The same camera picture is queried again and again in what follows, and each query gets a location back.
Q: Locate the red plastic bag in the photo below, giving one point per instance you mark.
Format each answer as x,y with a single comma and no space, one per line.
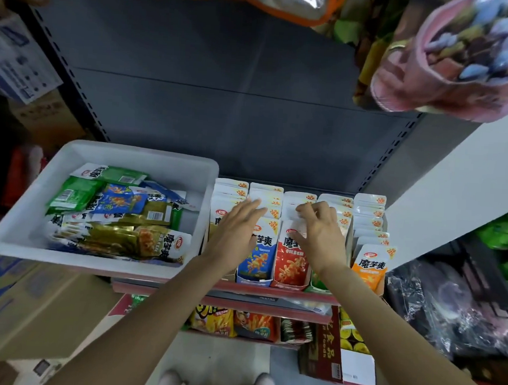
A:
25,179

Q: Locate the person's left forearm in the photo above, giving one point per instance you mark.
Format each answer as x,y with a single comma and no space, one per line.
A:
140,325

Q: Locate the stack of green packs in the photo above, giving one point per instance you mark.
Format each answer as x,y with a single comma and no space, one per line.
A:
506,242

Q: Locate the hanging yellow green snack bags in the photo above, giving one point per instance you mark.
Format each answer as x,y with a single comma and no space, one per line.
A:
373,42

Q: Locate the yellow snack packets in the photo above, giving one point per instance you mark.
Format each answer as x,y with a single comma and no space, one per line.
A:
352,336

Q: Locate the person's left shoe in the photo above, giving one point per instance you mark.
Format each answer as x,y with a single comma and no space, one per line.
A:
173,382

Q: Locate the blue display box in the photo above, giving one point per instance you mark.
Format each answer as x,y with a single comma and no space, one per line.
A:
258,282

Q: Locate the orange display box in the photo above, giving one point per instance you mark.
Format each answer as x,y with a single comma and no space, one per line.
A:
375,259

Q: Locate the white plastic bin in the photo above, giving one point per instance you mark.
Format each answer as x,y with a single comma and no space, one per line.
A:
17,226

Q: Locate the person's right hand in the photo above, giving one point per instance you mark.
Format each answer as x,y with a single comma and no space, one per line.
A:
322,240

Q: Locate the person's left hand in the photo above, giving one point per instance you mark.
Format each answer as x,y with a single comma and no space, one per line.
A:
234,234

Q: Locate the black plastic wrapped bundle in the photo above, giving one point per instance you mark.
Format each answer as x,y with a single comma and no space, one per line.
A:
445,308

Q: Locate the green display box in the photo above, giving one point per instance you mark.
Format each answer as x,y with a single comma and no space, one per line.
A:
336,200

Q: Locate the red display box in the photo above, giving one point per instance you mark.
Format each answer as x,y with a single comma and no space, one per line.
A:
291,286

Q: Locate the white blue carton box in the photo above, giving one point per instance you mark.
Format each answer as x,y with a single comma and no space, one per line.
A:
20,61

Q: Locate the pile of snack packets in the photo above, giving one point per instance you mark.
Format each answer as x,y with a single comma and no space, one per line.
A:
113,219

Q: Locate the blue print cardboard carton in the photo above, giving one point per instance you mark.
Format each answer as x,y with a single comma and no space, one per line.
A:
37,310

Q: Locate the hanging pink candy bag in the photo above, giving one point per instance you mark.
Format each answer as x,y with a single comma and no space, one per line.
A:
453,74

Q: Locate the dark red white-label carton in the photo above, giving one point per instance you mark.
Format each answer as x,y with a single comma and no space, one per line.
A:
325,360

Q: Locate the row of orange chip bags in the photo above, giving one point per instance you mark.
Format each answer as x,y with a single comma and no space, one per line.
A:
245,324

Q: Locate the blue snack packet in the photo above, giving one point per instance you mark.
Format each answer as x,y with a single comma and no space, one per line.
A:
258,262

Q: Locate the plain brown cardboard carton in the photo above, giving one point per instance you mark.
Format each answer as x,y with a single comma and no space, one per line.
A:
49,119

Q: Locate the person's right forearm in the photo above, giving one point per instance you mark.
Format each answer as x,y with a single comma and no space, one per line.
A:
417,349

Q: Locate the gold display box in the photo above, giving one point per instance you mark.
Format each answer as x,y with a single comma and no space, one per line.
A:
230,188

